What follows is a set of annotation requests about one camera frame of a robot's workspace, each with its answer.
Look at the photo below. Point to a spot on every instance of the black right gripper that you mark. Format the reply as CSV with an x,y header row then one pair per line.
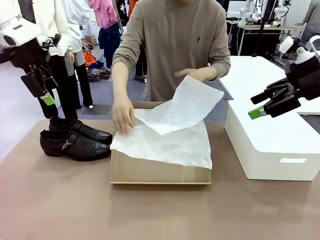
x,y
306,77

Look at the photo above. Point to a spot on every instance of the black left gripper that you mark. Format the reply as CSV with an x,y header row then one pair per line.
x,y
25,56

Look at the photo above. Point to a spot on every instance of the black leather buckle shoe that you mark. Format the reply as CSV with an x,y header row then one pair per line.
x,y
75,147
92,132

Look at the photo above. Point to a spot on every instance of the person's left forearm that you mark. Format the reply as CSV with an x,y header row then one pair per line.
x,y
211,73

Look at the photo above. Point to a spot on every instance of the small white background robot arm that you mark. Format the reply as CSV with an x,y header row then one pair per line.
x,y
278,15
243,12

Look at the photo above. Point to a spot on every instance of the person's right forearm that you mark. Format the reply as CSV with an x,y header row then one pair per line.
x,y
120,82

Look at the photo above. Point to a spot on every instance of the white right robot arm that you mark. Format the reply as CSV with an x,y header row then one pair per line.
x,y
313,46

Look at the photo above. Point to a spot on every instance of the white plastic storage box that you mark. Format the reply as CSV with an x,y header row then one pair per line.
x,y
270,140

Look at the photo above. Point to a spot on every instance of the brown cardboard shoe box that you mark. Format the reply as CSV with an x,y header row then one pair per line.
x,y
150,172

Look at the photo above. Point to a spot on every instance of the person's left hand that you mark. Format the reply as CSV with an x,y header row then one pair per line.
x,y
195,73

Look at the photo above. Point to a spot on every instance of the person's right hand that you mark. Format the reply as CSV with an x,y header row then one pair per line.
x,y
123,115

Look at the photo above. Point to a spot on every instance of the white table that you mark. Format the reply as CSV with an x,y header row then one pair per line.
x,y
250,75

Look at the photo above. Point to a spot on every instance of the colourful pile of clothes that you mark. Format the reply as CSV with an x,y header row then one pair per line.
x,y
93,67

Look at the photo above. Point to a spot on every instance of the dark floor mat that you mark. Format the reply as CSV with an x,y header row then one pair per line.
x,y
97,110

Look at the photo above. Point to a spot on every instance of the white label sticker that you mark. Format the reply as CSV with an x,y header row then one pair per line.
x,y
293,160

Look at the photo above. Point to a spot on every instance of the mannequin in white shirt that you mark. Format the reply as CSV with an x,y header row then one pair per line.
x,y
80,30

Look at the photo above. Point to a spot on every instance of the background lab table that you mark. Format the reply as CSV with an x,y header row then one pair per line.
x,y
265,28

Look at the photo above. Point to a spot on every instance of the black vertical pole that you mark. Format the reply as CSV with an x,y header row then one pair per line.
x,y
261,27

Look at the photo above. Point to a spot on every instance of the background person in grey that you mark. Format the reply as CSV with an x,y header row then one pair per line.
x,y
312,20

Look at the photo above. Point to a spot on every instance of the mannequin in pink hoodie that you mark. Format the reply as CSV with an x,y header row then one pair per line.
x,y
106,15

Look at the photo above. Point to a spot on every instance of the person in beige sweater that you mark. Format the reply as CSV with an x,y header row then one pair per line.
x,y
175,37

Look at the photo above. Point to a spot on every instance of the person in orange hoodie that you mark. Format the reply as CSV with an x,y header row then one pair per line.
x,y
132,7

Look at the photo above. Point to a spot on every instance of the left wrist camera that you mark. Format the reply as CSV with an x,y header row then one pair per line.
x,y
51,41

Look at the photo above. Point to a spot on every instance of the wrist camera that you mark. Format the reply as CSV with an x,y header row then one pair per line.
x,y
287,45
51,41

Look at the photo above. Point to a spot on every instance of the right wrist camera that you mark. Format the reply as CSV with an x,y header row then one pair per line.
x,y
287,45

